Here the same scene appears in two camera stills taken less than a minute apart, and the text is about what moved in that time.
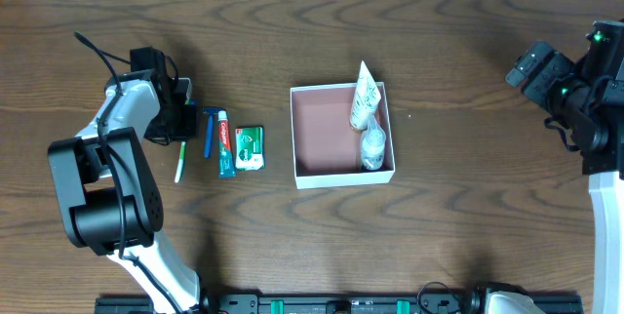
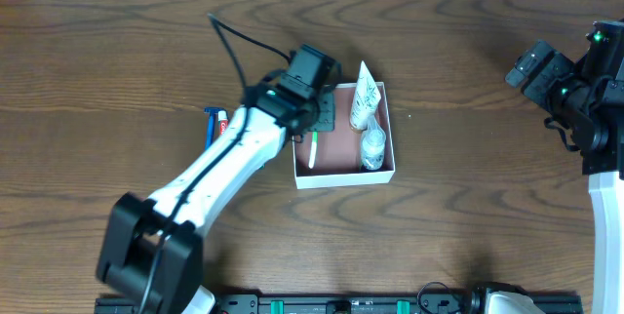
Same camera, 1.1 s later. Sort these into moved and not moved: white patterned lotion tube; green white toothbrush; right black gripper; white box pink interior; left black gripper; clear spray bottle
Moved: green white toothbrush; left black gripper
Not moved: right black gripper; white box pink interior; white patterned lotion tube; clear spray bottle
